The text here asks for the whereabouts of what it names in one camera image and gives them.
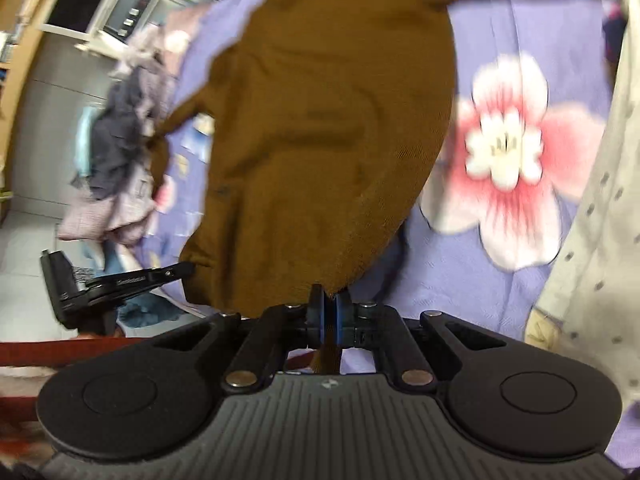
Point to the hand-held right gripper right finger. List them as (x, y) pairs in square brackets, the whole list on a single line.
[(342, 321)]

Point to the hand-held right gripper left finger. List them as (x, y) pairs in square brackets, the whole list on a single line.
[(322, 321)]

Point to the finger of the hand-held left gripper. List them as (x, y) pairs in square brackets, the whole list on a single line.
[(150, 276)]

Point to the brown knit garment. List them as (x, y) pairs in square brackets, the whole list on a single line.
[(325, 135)]

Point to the pile of grey purple clothes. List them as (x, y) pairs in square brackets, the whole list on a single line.
[(120, 135)]

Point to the teal cloth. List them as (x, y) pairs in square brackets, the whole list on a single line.
[(145, 307)]

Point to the wooden shelf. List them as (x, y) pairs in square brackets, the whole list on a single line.
[(22, 45)]

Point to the white microwave oven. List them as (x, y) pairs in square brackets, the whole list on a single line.
[(125, 12)]

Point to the white dotted garment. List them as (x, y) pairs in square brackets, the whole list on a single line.
[(600, 240)]

